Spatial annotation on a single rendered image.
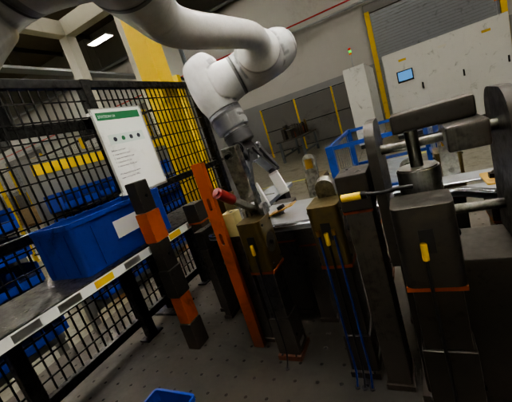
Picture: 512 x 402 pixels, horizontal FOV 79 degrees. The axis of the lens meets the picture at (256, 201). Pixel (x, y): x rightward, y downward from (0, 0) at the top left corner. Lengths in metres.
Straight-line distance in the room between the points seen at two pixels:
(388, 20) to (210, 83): 13.99
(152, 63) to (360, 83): 7.24
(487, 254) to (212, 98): 0.64
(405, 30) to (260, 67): 13.91
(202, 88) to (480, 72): 8.11
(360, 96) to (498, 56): 2.77
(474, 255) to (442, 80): 8.07
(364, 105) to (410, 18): 6.77
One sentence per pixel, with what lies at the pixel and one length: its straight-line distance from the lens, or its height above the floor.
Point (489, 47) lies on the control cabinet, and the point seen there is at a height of 1.44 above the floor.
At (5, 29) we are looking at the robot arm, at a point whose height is 1.38.
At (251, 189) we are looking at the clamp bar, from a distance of 0.67.
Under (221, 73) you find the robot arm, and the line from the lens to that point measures 0.82.
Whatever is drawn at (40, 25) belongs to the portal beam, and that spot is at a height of 3.36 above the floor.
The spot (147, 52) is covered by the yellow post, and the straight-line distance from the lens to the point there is 1.56.
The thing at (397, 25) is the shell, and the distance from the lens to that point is 14.66.
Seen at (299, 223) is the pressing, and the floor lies 1.00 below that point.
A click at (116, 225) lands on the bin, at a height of 1.11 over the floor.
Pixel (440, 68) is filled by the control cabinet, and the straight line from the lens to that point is 8.56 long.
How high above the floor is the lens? 1.23
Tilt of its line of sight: 12 degrees down
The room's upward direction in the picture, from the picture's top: 18 degrees counter-clockwise
